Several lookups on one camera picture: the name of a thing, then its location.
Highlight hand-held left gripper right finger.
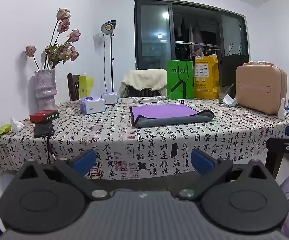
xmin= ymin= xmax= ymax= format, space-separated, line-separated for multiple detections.
xmin=175 ymin=148 xmax=276 ymax=201

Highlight black power bank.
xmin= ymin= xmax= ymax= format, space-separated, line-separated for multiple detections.
xmin=34 ymin=122 xmax=55 ymax=138

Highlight black charging cable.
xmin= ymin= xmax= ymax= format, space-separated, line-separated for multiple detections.
xmin=43 ymin=133 xmax=55 ymax=165

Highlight clear drinking glass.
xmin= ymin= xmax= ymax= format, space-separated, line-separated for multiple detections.
xmin=219 ymin=84 xmax=234 ymax=104

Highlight pink hard case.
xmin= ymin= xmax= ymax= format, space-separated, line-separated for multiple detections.
xmin=235 ymin=61 xmax=288 ymax=115

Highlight green paper shopping bag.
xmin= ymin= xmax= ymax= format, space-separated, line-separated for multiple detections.
xmin=166 ymin=60 xmax=194 ymax=99

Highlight red flat box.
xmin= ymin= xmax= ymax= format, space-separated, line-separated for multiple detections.
xmin=30 ymin=110 xmax=60 ymax=123

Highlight yellow printed bag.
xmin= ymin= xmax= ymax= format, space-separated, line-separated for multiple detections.
xmin=193 ymin=56 xmax=220 ymax=99

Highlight hanging clothes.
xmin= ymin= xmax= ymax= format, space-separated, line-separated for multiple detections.
xmin=175 ymin=17 xmax=221 ymax=57

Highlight pale purple ceramic vase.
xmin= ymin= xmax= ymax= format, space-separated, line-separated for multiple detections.
xmin=34 ymin=69 xmax=58 ymax=112

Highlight studio light on stand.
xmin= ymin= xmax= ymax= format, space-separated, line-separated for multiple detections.
xmin=101 ymin=20 xmax=117 ymax=92

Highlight black paper bag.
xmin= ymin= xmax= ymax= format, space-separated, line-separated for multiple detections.
xmin=220 ymin=42 xmax=249 ymax=87

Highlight small white bottle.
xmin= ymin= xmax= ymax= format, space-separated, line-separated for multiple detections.
xmin=278 ymin=98 xmax=285 ymax=120

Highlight chair with cream cloth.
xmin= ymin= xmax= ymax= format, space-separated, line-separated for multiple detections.
xmin=120 ymin=68 xmax=168 ymax=98

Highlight white tissue pack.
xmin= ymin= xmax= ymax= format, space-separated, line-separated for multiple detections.
xmin=101 ymin=92 xmax=118 ymax=105

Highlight dark wooden chair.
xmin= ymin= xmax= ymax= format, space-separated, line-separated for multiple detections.
xmin=67 ymin=73 xmax=80 ymax=101

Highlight calligraphy print tablecloth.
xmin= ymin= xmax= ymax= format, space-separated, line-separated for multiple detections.
xmin=0 ymin=97 xmax=289 ymax=181

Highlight purple and grey towel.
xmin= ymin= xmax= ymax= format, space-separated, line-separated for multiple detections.
xmin=130 ymin=100 xmax=215 ymax=129

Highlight yellow-green bag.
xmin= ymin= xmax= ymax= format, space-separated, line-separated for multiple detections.
xmin=79 ymin=73 xmax=94 ymax=100

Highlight purple tissue pack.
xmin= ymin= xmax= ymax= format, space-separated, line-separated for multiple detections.
xmin=79 ymin=96 xmax=106 ymax=115

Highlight dried pink roses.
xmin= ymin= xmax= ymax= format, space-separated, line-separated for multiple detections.
xmin=25 ymin=8 xmax=82 ymax=71

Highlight crumpled white tissue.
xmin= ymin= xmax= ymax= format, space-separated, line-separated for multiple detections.
xmin=10 ymin=117 xmax=25 ymax=132

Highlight white flat box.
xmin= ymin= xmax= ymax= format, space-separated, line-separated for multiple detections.
xmin=133 ymin=97 xmax=158 ymax=104

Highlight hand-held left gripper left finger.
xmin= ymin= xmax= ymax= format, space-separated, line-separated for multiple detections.
xmin=14 ymin=149 xmax=110 ymax=201

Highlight black framed sliding window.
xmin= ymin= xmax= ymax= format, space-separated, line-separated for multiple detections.
xmin=134 ymin=0 xmax=250 ymax=71

